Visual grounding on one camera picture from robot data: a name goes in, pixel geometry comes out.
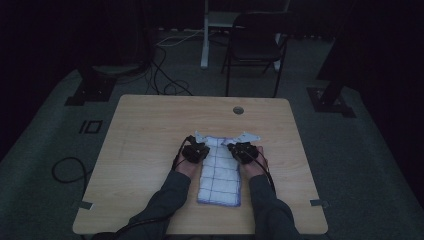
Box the black stand base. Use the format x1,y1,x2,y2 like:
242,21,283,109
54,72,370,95
306,59,357,119
64,64,118,107

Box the black folding chair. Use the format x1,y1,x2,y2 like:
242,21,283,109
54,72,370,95
220,11,301,99

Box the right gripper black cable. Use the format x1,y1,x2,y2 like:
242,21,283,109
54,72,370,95
245,149,278,196

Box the person's left hand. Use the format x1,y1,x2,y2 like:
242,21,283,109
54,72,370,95
173,153,202,180

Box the round grey stand base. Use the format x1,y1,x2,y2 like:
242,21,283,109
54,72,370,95
91,63,149,78

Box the person's right hand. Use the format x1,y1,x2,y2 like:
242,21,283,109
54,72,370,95
240,145,270,178

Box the white floor cable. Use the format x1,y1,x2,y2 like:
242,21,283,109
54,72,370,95
155,29,205,48

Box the white blue-checked cloth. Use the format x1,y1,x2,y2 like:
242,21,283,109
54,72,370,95
196,135,243,208

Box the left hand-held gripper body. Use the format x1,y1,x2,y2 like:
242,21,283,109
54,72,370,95
181,130,210,165

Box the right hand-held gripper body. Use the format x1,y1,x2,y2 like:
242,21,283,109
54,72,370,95
232,131,262,165

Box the looped black floor cable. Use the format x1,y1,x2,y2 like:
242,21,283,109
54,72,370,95
51,156,94,196

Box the tangled black floor cables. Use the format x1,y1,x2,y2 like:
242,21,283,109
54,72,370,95
143,45,195,97

